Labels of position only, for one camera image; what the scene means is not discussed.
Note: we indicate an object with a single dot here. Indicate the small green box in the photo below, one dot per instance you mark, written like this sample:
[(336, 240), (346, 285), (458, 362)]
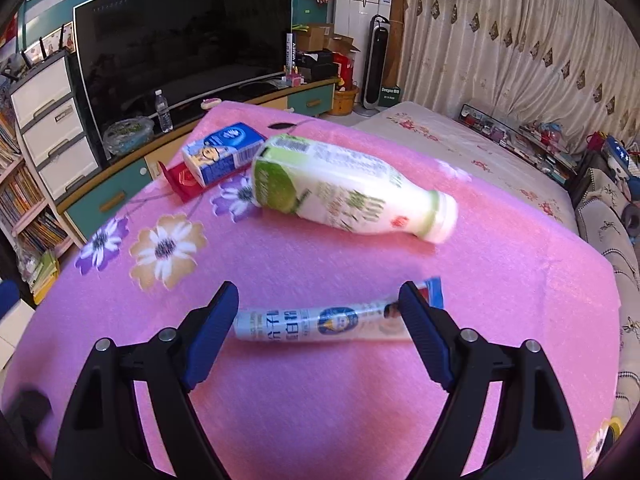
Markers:
[(390, 96)]

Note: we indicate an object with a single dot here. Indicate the black tower fan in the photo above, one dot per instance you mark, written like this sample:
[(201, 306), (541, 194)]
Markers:
[(376, 60)]

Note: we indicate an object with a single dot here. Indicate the white bottle with green label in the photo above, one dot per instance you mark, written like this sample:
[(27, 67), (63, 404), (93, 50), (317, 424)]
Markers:
[(340, 185)]

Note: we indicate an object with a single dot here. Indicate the wooden teal television stand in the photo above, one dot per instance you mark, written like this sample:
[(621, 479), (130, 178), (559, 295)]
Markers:
[(110, 195)]

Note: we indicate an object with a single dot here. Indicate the red wrapper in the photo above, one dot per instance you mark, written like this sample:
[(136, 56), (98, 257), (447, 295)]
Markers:
[(182, 182)]

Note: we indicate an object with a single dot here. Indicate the beige covered sofa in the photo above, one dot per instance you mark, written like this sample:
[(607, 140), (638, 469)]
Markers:
[(605, 240)]

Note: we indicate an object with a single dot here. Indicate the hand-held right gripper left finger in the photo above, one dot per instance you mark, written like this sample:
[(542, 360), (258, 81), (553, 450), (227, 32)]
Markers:
[(215, 330)]

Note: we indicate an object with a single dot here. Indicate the glass bowl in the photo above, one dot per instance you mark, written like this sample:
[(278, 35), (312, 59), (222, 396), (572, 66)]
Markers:
[(127, 135)]

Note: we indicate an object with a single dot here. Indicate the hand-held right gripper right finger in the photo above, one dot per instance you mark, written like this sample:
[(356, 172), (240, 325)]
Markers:
[(425, 335)]

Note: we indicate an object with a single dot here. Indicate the floral beige mat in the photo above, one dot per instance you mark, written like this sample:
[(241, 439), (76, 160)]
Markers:
[(450, 145)]

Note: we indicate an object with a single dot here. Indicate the black television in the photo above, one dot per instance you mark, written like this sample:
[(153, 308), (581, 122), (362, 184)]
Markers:
[(185, 45)]

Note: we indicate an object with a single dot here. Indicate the small blue milk carton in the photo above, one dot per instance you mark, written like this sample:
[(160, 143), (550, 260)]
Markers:
[(225, 150)]

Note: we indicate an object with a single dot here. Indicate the bookshelf with books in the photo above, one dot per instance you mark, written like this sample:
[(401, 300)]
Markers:
[(25, 210)]

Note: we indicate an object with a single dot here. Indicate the white tube with blue end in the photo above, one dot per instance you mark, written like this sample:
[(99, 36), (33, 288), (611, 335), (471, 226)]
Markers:
[(320, 322)]

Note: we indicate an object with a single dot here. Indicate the pink floral tablecloth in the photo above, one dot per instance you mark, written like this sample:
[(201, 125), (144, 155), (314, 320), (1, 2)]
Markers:
[(320, 420)]

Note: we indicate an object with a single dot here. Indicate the beige patterned curtain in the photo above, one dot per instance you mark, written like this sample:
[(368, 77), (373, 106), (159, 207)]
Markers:
[(500, 35)]

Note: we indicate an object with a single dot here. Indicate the clear water bottle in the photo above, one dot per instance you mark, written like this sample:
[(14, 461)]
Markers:
[(163, 112)]

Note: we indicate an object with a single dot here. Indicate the white plastic drawer unit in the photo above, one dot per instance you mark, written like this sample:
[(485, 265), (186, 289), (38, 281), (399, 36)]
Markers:
[(55, 125)]

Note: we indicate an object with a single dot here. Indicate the low shelf of toys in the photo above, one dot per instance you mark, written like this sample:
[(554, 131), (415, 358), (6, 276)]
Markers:
[(515, 137)]

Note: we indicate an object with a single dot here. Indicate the open cardboard boxes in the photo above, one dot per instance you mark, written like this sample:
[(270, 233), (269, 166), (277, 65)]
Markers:
[(325, 40)]

